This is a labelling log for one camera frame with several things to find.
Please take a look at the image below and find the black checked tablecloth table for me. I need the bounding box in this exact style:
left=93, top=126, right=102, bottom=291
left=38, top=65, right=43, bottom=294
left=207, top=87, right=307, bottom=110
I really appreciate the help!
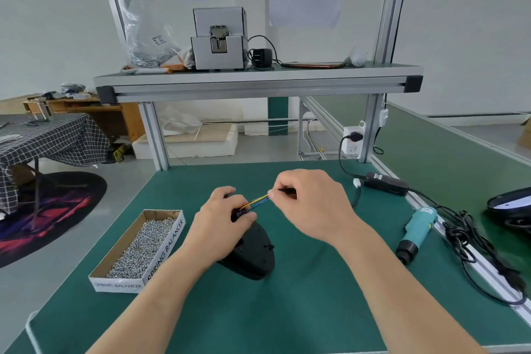
left=0, top=113, right=111, bottom=216

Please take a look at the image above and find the small black adapter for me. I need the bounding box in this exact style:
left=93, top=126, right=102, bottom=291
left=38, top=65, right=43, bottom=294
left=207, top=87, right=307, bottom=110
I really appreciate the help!
left=249, top=48, right=275, bottom=67

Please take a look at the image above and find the brown cardboard box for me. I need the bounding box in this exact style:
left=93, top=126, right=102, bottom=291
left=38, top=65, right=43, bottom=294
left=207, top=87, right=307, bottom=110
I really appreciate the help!
left=516, top=114, right=531, bottom=150

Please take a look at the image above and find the white foam block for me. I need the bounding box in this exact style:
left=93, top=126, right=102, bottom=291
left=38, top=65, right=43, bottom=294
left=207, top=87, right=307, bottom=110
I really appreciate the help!
left=132, top=123, right=240, bottom=160

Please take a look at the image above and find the round dark patterned rug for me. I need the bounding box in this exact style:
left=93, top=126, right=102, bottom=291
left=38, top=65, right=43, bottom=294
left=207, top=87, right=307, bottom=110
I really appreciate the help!
left=0, top=171, right=108, bottom=270

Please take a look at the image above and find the pile of silver screws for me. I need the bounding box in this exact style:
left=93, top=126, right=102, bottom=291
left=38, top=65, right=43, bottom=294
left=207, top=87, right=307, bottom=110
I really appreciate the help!
left=106, top=218, right=178, bottom=280

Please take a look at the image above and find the black plastic housing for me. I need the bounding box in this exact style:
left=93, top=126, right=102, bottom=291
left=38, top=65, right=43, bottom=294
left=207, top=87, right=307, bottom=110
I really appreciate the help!
left=217, top=199, right=276, bottom=281

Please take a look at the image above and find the white cardboard screw box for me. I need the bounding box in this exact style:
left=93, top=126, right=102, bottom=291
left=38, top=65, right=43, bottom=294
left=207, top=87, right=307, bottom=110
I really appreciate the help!
left=88, top=209, right=186, bottom=295

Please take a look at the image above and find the teal electric screwdriver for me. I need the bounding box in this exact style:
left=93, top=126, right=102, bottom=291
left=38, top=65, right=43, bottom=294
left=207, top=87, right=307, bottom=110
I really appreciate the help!
left=395, top=206, right=439, bottom=266

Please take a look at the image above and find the black power adapter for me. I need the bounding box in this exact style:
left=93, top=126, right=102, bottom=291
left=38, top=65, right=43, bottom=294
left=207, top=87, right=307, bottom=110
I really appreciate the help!
left=364, top=172, right=412, bottom=197

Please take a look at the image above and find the beige and orange cloth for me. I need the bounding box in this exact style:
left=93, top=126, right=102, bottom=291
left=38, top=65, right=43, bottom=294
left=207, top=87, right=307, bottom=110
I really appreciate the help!
left=121, top=52, right=196, bottom=75

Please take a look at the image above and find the wooden desk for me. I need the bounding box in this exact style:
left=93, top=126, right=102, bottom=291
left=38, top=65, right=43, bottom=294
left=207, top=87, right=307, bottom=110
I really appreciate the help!
left=22, top=93, right=147, bottom=155

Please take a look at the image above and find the person's left forearm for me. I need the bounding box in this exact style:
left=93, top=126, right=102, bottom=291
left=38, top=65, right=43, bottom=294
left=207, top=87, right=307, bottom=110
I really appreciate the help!
left=85, top=240, right=222, bottom=354

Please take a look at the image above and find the person's right forearm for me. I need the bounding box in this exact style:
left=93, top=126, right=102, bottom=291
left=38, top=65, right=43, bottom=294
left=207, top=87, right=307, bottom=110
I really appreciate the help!
left=334, top=219, right=492, bottom=354

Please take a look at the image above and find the white wall socket strip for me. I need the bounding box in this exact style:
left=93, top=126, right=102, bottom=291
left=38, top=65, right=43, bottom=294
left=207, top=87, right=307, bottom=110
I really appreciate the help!
left=342, top=119, right=366, bottom=160

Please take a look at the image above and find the white cord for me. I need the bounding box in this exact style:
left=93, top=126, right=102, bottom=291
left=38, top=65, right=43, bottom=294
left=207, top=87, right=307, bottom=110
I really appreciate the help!
left=25, top=310, right=44, bottom=354

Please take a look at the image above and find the white plastic sheet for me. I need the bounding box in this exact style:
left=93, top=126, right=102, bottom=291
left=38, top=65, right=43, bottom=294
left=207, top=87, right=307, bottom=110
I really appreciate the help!
left=158, top=100, right=246, bottom=137

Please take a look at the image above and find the grey screw feeder machine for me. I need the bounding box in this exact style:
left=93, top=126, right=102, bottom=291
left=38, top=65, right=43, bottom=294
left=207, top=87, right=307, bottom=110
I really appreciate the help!
left=190, top=7, right=250, bottom=72

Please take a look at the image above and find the black and white device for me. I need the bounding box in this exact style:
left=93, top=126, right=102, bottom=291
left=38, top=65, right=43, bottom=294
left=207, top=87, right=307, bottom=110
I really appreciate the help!
left=486, top=186, right=531, bottom=236

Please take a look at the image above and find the aluminium frame shelf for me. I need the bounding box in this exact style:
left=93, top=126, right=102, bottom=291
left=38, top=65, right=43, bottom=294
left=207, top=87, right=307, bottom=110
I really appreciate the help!
left=93, top=0, right=425, bottom=172

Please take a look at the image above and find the clear plastic bag of screws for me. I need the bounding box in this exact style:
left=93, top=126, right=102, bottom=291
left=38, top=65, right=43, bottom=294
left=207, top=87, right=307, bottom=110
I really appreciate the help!
left=124, top=0, right=184, bottom=69

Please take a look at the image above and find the coloured wire bundle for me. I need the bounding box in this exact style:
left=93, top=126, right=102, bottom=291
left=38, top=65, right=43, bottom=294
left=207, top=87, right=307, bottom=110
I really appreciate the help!
left=237, top=194, right=278, bottom=215

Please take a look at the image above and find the person's left hand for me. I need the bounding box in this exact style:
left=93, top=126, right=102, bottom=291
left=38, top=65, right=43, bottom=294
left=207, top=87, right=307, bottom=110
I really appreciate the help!
left=188, top=186, right=258, bottom=262

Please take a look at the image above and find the flat brown tablet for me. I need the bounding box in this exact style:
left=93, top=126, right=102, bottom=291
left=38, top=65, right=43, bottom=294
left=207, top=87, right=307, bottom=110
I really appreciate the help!
left=281, top=61, right=347, bottom=69

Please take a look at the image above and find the black tangled cable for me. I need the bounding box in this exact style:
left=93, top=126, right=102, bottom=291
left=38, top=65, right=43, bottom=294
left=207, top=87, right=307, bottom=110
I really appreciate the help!
left=408, top=188, right=528, bottom=307

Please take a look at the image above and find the person's right hand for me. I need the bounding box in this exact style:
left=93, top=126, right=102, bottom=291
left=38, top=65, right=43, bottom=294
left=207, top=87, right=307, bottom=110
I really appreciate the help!
left=268, top=169, right=368, bottom=249

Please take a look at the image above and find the black plug with cable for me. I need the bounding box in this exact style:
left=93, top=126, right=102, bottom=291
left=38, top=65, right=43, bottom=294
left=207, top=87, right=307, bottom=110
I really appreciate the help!
left=338, top=131, right=362, bottom=178

